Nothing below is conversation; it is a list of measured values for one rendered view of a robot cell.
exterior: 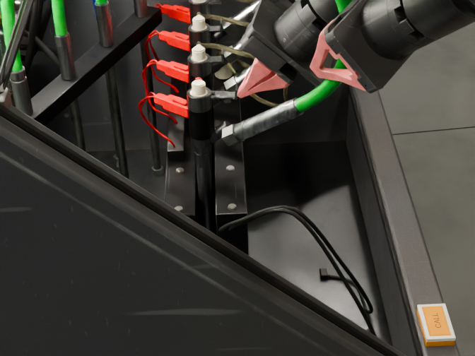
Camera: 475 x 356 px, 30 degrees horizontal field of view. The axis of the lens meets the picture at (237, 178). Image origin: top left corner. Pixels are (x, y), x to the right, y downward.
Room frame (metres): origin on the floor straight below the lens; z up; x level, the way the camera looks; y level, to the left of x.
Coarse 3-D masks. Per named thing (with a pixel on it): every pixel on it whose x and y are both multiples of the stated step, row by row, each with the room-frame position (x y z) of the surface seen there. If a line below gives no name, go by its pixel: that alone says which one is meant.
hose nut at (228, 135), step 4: (232, 124) 0.77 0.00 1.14; (224, 128) 0.77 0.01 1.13; (228, 128) 0.77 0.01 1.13; (232, 128) 0.76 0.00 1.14; (224, 132) 0.76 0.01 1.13; (228, 132) 0.76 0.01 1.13; (232, 132) 0.76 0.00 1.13; (224, 136) 0.76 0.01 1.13; (228, 136) 0.76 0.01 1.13; (232, 136) 0.76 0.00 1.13; (236, 136) 0.76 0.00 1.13; (224, 140) 0.76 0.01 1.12; (228, 140) 0.76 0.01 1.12; (232, 140) 0.76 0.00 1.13; (236, 140) 0.75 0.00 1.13; (240, 140) 0.76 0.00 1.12; (244, 140) 0.76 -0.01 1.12; (228, 144) 0.76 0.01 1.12; (232, 144) 0.76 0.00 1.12
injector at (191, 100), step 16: (192, 96) 0.86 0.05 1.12; (208, 96) 0.86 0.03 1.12; (192, 112) 0.86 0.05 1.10; (208, 112) 0.86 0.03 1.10; (192, 128) 0.86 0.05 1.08; (208, 128) 0.85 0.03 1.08; (192, 144) 0.86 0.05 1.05; (208, 144) 0.85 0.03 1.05; (208, 160) 0.86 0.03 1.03; (208, 176) 0.86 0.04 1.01; (208, 192) 0.86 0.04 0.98; (208, 208) 0.86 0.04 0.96; (208, 224) 0.86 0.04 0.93
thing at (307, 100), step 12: (0, 0) 0.86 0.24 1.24; (12, 0) 0.86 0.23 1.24; (336, 0) 0.72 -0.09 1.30; (348, 0) 0.72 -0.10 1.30; (12, 12) 0.86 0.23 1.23; (12, 24) 0.86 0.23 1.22; (12, 72) 0.86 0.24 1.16; (24, 72) 0.86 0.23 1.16; (324, 84) 0.72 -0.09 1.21; (336, 84) 0.72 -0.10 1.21; (312, 96) 0.73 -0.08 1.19; (324, 96) 0.72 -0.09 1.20; (300, 108) 0.73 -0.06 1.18
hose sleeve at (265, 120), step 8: (280, 104) 0.75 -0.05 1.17; (288, 104) 0.74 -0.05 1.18; (264, 112) 0.75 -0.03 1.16; (272, 112) 0.74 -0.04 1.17; (280, 112) 0.74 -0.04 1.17; (288, 112) 0.73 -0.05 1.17; (296, 112) 0.73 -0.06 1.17; (248, 120) 0.76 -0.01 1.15; (256, 120) 0.75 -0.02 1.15; (264, 120) 0.74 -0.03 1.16; (272, 120) 0.74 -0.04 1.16; (280, 120) 0.74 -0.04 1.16; (288, 120) 0.74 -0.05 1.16; (240, 128) 0.76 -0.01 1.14; (248, 128) 0.75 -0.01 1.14; (256, 128) 0.75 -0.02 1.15; (264, 128) 0.74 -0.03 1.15; (240, 136) 0.75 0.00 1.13; (248, 136) 0.75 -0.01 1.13
